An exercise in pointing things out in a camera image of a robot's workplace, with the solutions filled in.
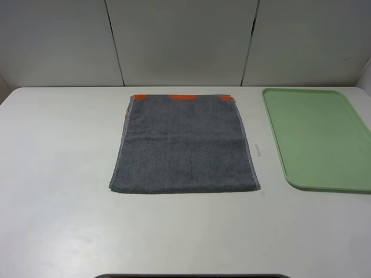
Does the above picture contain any grey towel with orange pattern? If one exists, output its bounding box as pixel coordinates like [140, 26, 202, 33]
[109, 94, 260, 194]

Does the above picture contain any clear tape strip on table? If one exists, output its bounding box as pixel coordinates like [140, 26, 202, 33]
[254, 144, 262, 157]

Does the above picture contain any light green plastic tray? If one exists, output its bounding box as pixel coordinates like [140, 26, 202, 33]
[263, 88, 370, 193]

